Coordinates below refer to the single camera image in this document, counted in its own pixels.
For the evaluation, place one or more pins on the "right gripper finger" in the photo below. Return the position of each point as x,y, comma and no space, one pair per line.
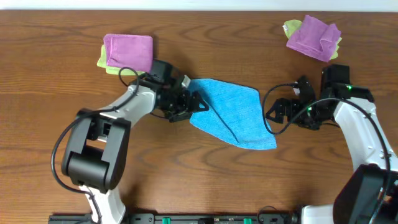
277,107
275,117

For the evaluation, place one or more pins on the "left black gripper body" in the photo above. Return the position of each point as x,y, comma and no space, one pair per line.
185,103

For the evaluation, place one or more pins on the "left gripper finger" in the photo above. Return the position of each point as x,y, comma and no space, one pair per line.
197,103
176,116

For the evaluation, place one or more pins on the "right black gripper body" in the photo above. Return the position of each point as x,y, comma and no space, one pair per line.
311,116

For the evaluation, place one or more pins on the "blue cloth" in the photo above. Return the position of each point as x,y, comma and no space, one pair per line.
234,115

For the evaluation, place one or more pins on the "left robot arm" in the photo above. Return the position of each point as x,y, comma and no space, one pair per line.
96,151

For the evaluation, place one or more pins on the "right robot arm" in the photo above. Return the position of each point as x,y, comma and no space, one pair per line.
370,195

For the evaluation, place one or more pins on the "folded purple cloth left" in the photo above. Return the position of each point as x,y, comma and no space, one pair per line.
126,50

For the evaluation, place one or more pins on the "purple cloth right pile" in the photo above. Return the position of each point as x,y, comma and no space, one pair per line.
316,39

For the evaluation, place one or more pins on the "folded green cloth left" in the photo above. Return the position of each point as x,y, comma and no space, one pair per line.
111,70

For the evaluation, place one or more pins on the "green cloth right pile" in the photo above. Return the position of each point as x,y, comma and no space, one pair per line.
291,26

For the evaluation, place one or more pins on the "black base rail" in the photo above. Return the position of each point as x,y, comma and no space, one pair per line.
266,218

